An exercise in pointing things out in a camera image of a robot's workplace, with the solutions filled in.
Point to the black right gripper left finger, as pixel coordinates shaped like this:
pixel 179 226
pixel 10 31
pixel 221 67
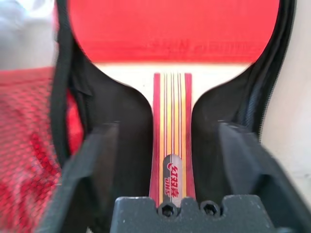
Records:
pixel 92 170

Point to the black red paddle case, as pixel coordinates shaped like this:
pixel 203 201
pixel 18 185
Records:
pixel 126 104

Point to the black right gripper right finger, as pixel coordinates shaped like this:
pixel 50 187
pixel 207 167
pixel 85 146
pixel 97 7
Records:
pixel 245 170

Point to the red ping-pong paddle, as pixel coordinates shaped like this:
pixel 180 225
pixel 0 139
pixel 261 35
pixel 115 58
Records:
pixel 170 29

